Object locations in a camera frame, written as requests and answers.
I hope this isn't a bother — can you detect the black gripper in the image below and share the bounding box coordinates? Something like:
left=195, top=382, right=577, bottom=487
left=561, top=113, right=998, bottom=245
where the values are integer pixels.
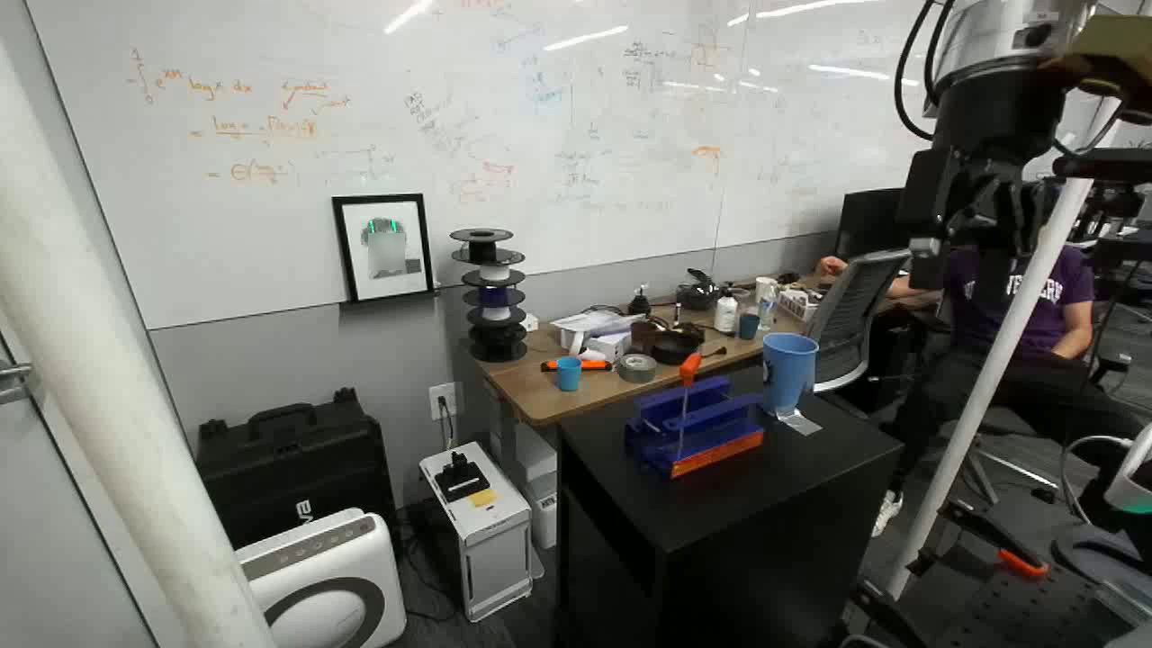
left=937, top=152, right=1042, bottom=253

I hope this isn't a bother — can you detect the orange tool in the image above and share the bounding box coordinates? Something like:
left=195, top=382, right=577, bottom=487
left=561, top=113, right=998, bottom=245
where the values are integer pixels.
left=678, top=346, right=730, bottom=390

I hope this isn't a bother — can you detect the large blue cup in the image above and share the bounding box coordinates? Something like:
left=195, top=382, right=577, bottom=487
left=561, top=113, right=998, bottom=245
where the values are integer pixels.
left=758, top=331, right=825, bottom=416

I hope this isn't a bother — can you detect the metal plate under cup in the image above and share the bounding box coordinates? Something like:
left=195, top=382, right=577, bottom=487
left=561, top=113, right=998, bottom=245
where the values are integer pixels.
left=771, top=403, right=828, bottom=439

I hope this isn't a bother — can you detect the small blue cup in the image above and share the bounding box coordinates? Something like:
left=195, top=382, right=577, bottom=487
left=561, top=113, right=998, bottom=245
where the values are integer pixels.
left=550, top=354, right=588, bottom=397

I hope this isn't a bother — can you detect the person in purple shirt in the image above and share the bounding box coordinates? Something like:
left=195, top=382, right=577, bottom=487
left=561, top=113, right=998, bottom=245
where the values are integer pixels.
left=818, top=234, right=1146, bottom=451

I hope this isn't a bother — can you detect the grey office chair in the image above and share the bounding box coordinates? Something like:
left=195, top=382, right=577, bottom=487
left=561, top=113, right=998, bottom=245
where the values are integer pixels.
left=811, top=245, right=914, bottom=397

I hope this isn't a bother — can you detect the thin white tripod pole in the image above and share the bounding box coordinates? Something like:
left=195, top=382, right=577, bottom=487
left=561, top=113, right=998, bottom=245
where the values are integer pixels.
left=880, top=175, right=1098, bottom=606

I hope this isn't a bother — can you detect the black bowl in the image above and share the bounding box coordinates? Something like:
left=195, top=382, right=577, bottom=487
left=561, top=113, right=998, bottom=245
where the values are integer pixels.
left=646, top=325, right=708, bottom=366

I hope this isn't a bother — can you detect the blue rack with orange base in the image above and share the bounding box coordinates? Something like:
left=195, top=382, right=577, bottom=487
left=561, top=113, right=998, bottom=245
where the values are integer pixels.
left=624, top=376, right=771, bottom=487

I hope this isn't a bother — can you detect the grey tape roll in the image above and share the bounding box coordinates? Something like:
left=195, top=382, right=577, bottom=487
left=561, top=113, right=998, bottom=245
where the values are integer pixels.
left=612, top=349, right=662, bottom=386

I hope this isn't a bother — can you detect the white box on desk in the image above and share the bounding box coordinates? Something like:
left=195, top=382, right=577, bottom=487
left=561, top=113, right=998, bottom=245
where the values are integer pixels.
left=548, top=305, right=642, bottom=354

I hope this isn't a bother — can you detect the orange utility knife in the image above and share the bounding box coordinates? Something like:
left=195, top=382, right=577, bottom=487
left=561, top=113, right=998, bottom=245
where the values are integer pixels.
left=536, top=354, right=614, bottom=377

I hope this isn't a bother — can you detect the black table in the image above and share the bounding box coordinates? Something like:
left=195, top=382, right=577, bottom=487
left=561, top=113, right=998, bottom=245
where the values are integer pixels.
left=554, top=377, right=906, bottom=648

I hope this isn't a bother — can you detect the wooden desk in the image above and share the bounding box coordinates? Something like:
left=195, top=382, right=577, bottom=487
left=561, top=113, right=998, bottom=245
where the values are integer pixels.
left=475, top=271, right=846, bottom=437

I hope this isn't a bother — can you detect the stack of filament spools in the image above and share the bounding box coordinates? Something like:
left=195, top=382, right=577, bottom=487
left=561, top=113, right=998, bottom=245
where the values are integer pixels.
left=446, top=224, right=531, bottom=366

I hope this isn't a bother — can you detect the whiteboard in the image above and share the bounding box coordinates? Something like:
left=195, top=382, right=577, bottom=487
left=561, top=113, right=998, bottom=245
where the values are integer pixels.
left=22, top=0, right=949, bottom=336

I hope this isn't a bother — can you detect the black framed portrait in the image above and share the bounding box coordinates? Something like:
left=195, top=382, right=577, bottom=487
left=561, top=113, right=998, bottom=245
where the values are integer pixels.
left=326, top=191, right=439, bottom=305

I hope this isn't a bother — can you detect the white box with black top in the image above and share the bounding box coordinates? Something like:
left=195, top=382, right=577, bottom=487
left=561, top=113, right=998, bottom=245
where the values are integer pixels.
left=415, top=439, right=540, bottom=626

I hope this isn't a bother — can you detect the black hard case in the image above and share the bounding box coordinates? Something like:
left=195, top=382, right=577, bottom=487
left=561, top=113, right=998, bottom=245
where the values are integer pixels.
left=195, top=386, right=400, bottom=550

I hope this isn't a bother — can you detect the white air purifier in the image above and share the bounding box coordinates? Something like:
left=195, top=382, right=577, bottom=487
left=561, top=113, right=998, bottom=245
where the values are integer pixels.
left=235, top=505, right=415, bottom=648

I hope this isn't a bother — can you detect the white wall outlet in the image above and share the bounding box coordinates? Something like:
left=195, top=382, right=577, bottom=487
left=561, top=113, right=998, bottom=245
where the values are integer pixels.
left=426, top=377, right=460, bottom=424

